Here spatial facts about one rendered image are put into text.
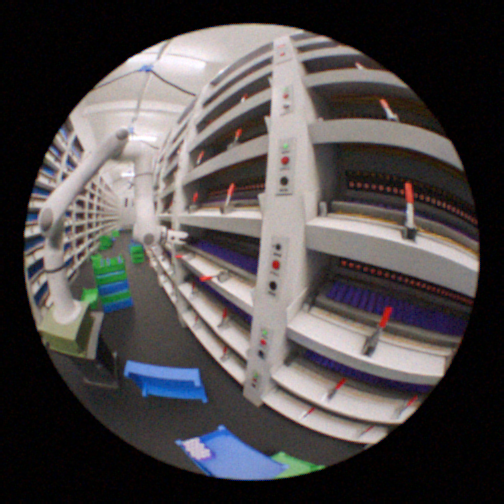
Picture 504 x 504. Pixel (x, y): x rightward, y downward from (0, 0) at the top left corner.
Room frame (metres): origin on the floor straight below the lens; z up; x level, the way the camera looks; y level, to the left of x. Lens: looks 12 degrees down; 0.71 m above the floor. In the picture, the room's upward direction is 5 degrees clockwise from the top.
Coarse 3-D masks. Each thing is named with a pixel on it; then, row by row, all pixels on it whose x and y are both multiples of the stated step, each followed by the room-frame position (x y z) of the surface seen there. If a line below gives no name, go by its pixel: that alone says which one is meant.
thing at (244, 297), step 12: (228, 240) 0.68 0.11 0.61; (180, 252) 0.74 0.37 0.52; (192, 264) 0.58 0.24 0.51; (204, 264) 0.56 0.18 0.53; (216, 288) 0.46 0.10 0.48; (228, 288) 0.40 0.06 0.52; (240, 288) 0.39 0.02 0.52; (252, 288) 0.39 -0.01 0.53; (240, 300) 0.36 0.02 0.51; (252, 300) 0.31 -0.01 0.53; (252, 312) 0.33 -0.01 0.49
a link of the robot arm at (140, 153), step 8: (128, 144) 0.44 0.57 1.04; (136, 144) 0.45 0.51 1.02; (144, 144) 0.47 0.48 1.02; (128, 152) 0.44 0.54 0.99; (136, 152) 0.45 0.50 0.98; (144, 152) 0.47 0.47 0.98; (152, 152) 0.52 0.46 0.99; (112, 160) 0.41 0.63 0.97; (120, 160) 0.44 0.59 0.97; (128, 160) 0.45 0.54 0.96; (136, 160) 0.47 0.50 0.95; (144, 160) 0.48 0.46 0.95; (152, 160) 0.53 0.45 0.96; (136, 168) 0.48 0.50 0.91; (144, 168) 0.49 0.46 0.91; (152, 168) 0.54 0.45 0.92
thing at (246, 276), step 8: (192, 248) 0.69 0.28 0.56; (200, 256) 0.62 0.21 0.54; (208, 256) 0.57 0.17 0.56; (208, 264) 0.54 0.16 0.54; (216, 264) 0.53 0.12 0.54; (224, 264) 0.49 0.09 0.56; (232, 272) 0.46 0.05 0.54; (240, 272) 0.43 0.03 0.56; (248, 272) 0.42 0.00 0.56; (248, 280) 0.40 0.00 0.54; (256, 280) 0.38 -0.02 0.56
